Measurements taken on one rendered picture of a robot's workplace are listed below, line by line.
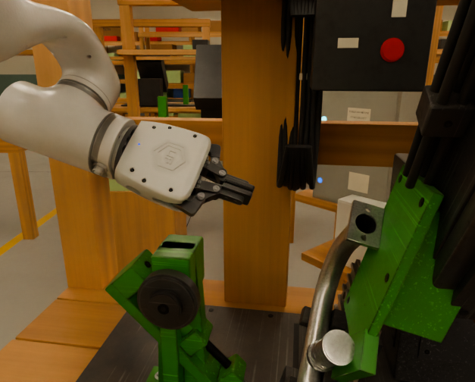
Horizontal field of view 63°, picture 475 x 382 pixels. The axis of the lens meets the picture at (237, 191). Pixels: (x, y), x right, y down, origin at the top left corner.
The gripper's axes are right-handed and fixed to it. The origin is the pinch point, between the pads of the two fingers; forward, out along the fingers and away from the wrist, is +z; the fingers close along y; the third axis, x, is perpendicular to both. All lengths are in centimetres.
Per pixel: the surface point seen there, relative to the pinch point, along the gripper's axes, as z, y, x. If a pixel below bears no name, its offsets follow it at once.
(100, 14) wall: -472, 662, 694
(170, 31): -209, 476, 476
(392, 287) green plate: 18.4, -8.4, -8.4
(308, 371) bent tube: 16.9, -17.3, 8.3
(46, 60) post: -45, 22, 19
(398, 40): 14.8, 28.6, -7.0
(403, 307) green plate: 21.1, -9.2, -6.0
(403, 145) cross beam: 29.1, 30.8, 17.4
